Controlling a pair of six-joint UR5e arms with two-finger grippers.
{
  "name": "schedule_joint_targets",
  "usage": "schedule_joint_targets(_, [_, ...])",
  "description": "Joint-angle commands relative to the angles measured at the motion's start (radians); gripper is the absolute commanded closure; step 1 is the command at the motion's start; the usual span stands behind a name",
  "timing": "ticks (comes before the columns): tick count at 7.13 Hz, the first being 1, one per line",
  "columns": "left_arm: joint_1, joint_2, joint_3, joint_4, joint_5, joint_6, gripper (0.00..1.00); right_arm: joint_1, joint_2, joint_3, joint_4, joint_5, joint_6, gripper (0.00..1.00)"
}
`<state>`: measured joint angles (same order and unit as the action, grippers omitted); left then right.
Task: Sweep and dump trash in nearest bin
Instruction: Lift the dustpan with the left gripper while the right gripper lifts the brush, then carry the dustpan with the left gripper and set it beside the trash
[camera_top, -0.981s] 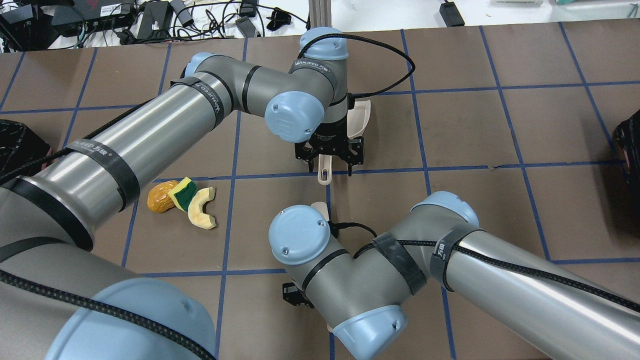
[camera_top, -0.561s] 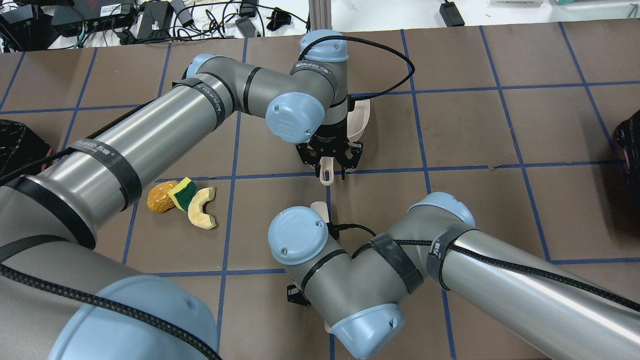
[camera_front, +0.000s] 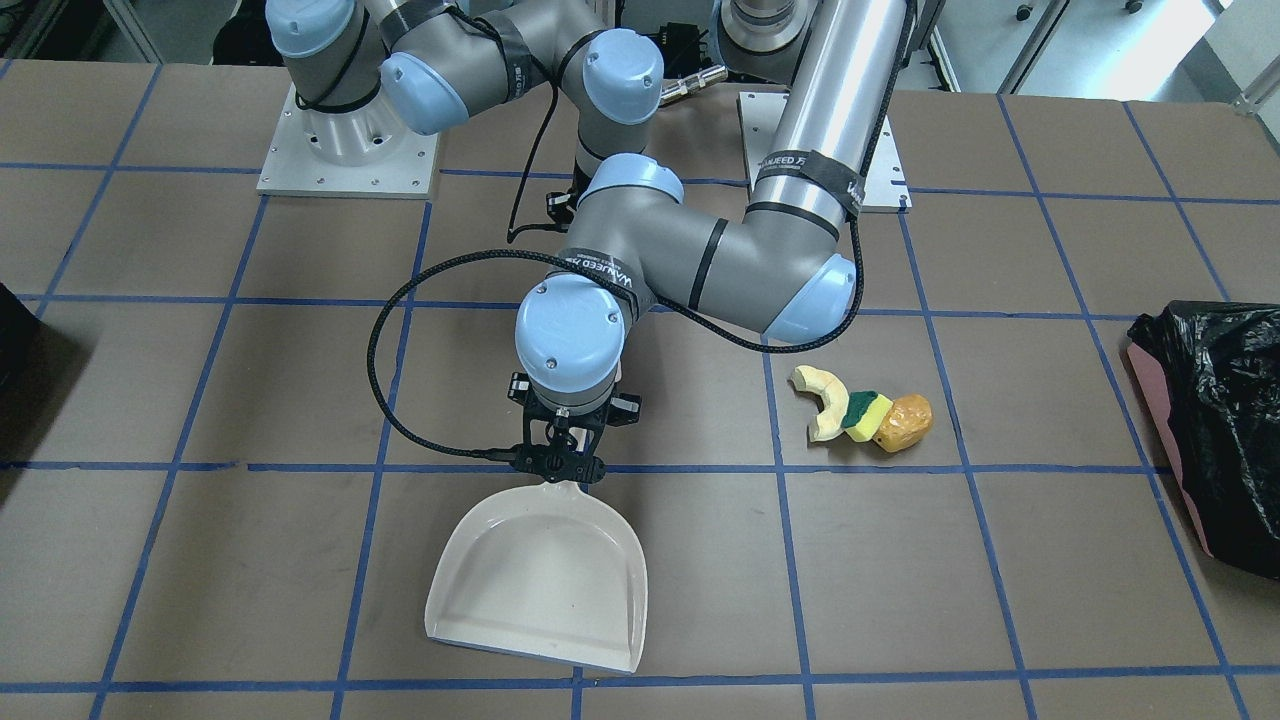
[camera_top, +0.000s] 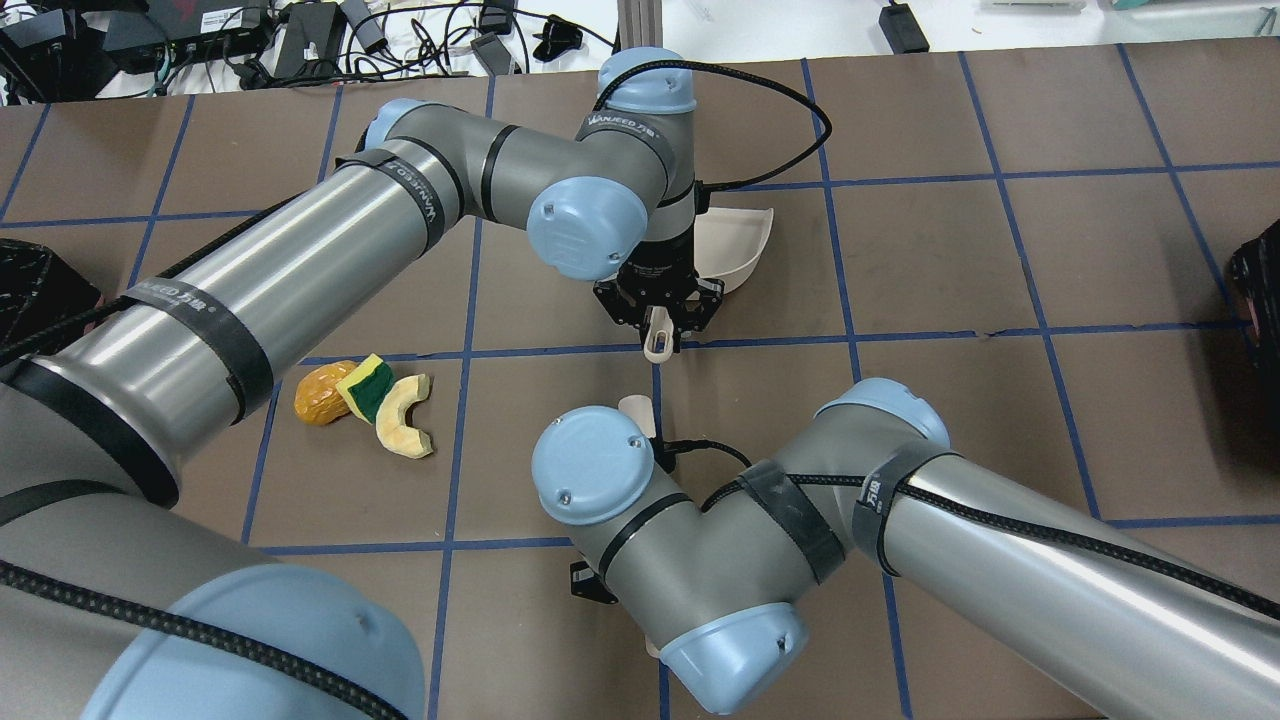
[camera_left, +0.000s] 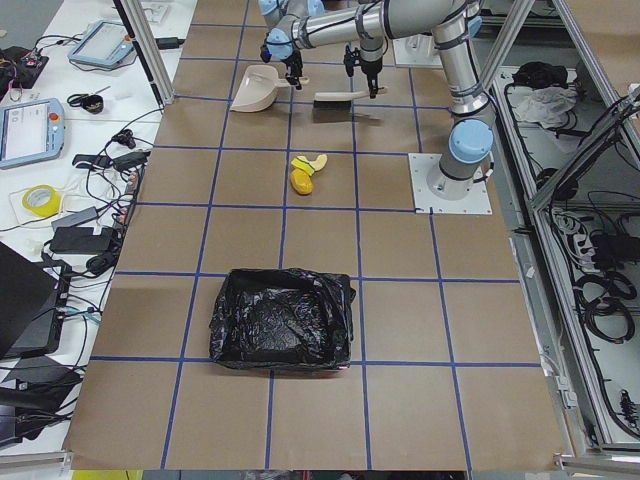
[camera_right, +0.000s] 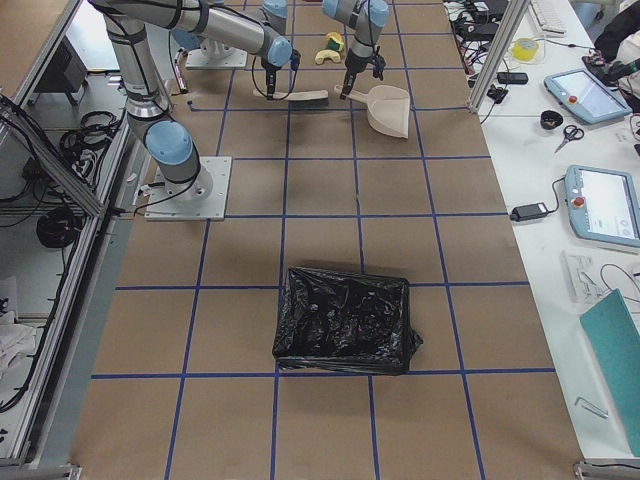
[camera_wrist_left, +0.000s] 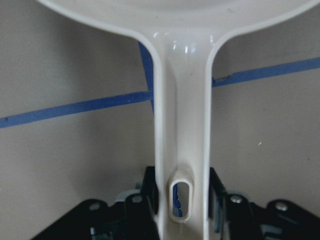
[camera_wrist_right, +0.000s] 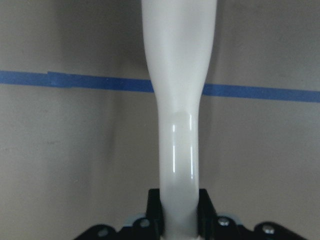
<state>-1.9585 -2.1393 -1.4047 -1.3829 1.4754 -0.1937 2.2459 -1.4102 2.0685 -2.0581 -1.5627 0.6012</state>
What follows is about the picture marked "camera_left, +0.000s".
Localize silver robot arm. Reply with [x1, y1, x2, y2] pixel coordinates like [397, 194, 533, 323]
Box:
[344, 1, 493, 183]
[258, 1, 385, 98]

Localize black laptop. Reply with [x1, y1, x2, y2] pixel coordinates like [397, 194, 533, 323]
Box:
[1, 244, 71, 360]

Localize white cloth rag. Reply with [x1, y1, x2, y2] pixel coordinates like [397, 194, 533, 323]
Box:
[514, 87, 578, 129]

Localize black power adapter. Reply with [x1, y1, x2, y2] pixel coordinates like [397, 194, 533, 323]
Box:
[49, 226, 114, 255]

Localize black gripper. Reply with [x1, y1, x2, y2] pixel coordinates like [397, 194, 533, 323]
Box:
[343, 45, 381, 99]
[260, 42, 303, 90]

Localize yellow tape roll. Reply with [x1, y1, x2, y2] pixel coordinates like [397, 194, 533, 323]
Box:
[22, 184, 61, 218]

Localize aluminium frame post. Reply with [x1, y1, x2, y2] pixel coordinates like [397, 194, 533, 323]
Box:
[113, 0, 175, 108]

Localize near teach pendant tablet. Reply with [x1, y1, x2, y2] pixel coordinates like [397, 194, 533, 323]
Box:
[1, 98, 65, 169]

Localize left bin black bag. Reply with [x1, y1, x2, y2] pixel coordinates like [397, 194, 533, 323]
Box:
[209, 268, 356, 371]

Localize black scissors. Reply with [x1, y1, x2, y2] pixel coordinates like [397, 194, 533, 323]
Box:
[66, 86, 109, 107]

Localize teach pendant tablet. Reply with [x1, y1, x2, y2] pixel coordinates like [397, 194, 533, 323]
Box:
[67, 20, 134, 70]
[1, 98, 65, 169]

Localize white plastic dustpan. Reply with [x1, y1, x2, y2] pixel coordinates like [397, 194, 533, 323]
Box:
[230, 65, 295, 113]

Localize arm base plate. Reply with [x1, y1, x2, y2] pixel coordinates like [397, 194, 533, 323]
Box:
[408, 153, 492, 215]

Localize pale curved foam piece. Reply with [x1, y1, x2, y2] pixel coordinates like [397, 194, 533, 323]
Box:
[307, 154, 328, 173]

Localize yellow green sponge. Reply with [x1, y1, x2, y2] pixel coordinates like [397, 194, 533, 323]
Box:
[291, 156, 315, 176]

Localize far teach pendant tablet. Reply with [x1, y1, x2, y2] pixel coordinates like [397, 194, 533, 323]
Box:
[67, 20, 134, 70]

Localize white hand brush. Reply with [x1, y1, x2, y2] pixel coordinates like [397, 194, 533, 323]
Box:
[313, 86, 387, 110]

